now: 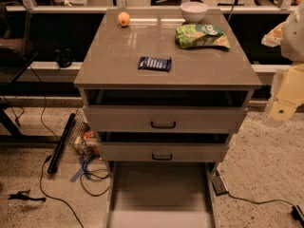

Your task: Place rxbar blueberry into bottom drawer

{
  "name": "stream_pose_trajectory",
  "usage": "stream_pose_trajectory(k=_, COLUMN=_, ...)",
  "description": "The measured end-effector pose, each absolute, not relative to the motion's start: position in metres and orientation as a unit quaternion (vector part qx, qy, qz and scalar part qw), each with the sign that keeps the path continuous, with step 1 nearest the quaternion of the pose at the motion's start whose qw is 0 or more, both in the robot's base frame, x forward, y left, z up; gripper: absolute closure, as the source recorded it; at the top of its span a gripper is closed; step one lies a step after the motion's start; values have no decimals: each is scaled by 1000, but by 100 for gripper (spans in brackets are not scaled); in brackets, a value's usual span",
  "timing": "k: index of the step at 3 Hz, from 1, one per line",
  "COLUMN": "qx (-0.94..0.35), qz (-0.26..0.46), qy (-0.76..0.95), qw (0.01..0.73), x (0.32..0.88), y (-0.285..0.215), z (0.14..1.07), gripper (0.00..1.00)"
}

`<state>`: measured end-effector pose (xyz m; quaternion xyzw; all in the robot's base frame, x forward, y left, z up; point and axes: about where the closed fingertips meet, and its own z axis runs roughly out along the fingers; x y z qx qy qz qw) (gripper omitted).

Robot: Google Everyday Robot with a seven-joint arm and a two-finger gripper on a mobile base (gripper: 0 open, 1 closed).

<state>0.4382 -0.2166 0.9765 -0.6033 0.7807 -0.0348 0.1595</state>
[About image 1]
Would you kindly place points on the black clamp tool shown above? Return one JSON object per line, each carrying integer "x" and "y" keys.
{"x": 24, "y": 195}

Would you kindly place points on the orange fruit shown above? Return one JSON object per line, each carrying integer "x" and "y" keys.
{"x": 124, "y": 19}

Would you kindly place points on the blue tape strip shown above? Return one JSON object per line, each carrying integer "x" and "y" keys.
{"x": 83, "y": 161}

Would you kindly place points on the green chip bag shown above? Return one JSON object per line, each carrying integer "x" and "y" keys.
{"x": 200, "y": 36}

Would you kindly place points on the wire basket with items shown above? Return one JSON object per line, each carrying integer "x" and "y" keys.
{"x": 81, "y": 138}

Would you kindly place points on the black power adapter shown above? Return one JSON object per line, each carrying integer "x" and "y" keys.
{"x": 219, "y": 185}

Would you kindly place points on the middle grey drawer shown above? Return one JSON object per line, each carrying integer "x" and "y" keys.
{"x": 162, "y": 152}

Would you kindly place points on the open bottom drawer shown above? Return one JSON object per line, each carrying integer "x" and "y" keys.
{"x": 161, "y": 195}

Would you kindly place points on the blue rxbar blueberry bar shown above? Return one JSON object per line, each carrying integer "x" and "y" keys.
{"x": 151, "y": 63}

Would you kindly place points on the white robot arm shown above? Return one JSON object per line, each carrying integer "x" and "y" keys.
{"x": 289, "y": 35}

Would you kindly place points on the grey drawer cabinet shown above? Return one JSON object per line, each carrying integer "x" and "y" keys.
{"x": 198, "y": 77}

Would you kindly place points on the grey drawer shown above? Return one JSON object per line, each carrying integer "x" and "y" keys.
{"x": 164, "y": 119}
{"x": 162, "y": 152}

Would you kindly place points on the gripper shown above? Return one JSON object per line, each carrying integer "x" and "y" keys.
{"x": 294, "y": 45}

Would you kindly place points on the white bowl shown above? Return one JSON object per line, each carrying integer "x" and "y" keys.
{"x": 193, "y": 12}

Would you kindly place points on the black tube on floor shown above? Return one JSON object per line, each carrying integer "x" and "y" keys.
{"x": 53, "y": 165}

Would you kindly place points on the top grey drawer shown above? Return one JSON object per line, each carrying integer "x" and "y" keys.
{"x": 164, "y": 119}

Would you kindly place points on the black headphones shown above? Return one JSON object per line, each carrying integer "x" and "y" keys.
{"x": 63, "y": 59}

